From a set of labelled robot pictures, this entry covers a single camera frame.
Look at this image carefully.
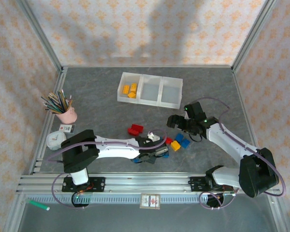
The grey slotted cable duct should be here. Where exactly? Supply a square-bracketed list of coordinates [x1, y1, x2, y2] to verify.
[26, 194, 224, 204]

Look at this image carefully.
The small white printed card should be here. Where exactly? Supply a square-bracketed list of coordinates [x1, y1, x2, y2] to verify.
[59, 124, 77, 134]

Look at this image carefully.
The pink pencil cup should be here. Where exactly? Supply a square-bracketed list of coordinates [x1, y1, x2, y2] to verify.
[55, 107, 78, 124]

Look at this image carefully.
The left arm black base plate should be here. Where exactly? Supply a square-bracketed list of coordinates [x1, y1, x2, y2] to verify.
[61, 177, 106, 193]

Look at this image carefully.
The aluminium table side rail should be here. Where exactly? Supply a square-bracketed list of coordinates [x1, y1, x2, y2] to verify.
[29, 67, 69, 175]
[231, 67, 267, 175]

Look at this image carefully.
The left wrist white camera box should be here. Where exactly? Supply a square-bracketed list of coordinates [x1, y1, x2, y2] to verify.
[146, 131, 161, 143]

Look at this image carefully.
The long aluminium mounting rail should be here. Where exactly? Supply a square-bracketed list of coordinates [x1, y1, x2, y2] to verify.
[16, 172, 280, 194]

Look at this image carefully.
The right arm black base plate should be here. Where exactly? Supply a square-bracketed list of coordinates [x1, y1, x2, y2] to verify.
[189, 176, 235, 193]

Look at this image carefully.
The aluminium corner post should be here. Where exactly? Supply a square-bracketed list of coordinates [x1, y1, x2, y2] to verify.
[231, 0, 280, 73]
[15, 0, 64, 72]

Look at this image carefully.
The white alarm clock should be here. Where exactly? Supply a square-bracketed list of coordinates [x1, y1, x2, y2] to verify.
[46, 131, 66, 151]

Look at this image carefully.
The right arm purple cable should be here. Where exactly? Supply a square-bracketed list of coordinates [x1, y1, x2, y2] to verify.
[189, 96, 287, 211]

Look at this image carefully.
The green marker pen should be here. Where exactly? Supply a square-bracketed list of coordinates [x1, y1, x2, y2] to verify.
[26, 198, 50, 211]

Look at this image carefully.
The small label card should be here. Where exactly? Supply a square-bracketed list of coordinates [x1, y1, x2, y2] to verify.
[140, 193, 161, 210]

